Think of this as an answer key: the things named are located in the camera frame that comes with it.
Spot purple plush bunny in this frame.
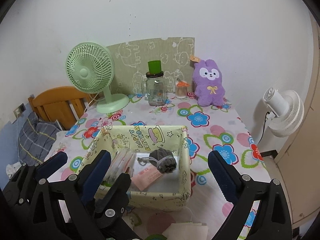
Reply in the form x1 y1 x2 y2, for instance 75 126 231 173
189 54 227 107

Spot grey drawstring pouch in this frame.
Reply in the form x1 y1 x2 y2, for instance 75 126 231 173
137 148 177 173

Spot beige door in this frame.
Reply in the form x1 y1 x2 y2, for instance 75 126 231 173
275 12 320 230

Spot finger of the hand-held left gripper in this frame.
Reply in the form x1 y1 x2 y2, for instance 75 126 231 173
94 172 140 240
7 152 68 200

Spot green cartoon print board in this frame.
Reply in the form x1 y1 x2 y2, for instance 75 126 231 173
106 37 195 97

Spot wooden chair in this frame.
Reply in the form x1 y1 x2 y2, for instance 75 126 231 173
28 86 99 130

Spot cotton swab jar orange lid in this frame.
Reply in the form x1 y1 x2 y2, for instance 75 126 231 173
175 78 188 99

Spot yellow cartoon print storage box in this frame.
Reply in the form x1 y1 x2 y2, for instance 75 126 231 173
79 125 192 212

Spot pink packet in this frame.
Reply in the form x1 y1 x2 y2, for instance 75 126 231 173
131 166 163 192

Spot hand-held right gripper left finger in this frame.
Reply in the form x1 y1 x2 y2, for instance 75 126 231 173
27 150 112 240

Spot grey plaid pillow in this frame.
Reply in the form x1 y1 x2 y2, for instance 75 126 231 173
18 112 62 165

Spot glass jar with green lid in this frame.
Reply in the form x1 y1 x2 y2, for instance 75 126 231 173
141 60 167 107

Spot white standing fan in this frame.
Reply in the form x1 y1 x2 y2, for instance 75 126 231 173
262 87 305 138

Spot green desk fan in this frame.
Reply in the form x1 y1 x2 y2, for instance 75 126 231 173
66 42 130 115

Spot clear plastic packets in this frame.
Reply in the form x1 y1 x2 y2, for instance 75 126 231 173
104 150 135 188

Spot white crumpled cloth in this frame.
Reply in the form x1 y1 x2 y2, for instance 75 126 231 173
6 164 18 178

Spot wall socket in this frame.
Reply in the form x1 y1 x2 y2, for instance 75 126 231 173
14 103 26 118

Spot white charger cable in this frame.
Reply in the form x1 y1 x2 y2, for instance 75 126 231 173
14 116 22 155

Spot black fan cable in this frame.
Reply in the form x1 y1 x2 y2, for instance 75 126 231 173
257 111 270 143

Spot white fan cord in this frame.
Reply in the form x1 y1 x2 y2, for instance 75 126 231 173
84 94 98 112

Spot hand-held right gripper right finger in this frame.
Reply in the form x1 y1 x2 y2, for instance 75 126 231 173
208 151 293 240

